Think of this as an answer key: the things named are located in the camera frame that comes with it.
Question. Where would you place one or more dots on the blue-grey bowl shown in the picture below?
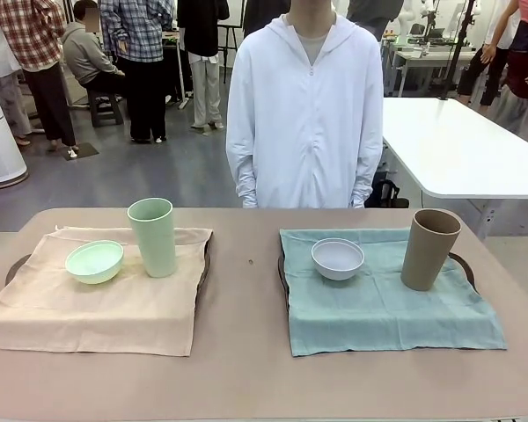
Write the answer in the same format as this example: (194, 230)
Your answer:
(338, 264)

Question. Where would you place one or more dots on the person's right forearm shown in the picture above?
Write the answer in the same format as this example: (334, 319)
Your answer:
(244, 176)

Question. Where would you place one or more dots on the person's white hoodie torso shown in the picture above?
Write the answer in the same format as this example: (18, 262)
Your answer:
(303, 110)

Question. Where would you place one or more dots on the person's left forearm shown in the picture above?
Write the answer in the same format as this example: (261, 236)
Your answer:
(363, 176)

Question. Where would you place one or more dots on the small black stool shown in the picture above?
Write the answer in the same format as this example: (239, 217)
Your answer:
(103, 110)

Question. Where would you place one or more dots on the tall brown cup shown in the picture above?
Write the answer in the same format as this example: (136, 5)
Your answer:
(427, 259)

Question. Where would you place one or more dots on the tall green cup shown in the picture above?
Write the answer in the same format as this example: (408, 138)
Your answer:
(156, 246)

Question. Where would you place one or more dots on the blue plaid shirt person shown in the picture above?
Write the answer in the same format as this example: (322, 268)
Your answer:
(141, 53)

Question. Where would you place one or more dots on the white side table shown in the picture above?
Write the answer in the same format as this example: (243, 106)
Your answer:
(457, 145)

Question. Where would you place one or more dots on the green bowl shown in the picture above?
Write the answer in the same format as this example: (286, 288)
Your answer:
(94, 268)

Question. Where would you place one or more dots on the black top white trousers person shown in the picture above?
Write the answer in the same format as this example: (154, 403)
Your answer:
(204, 53)

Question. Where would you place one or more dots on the seated grey hoodie person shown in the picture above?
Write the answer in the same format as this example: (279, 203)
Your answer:
(83, 57)

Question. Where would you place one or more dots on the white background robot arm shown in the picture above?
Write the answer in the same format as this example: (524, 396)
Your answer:
(405, 22)

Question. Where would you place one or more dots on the black capri trousers person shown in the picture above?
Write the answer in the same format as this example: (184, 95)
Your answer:
(484, 74)

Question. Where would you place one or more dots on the red plaid shirt person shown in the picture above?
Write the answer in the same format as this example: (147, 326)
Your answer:
(31, 39)

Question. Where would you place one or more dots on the black vertical pole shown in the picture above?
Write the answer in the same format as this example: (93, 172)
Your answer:
(457, 53)

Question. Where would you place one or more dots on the beige cloth mat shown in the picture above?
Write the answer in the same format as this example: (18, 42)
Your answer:
(92, 316)

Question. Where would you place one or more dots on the teal cloth mat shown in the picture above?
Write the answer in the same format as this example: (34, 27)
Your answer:
(378, 316)

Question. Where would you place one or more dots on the dark brown serving tray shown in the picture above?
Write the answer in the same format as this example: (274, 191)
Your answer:
(204, 272)
(282, 272)

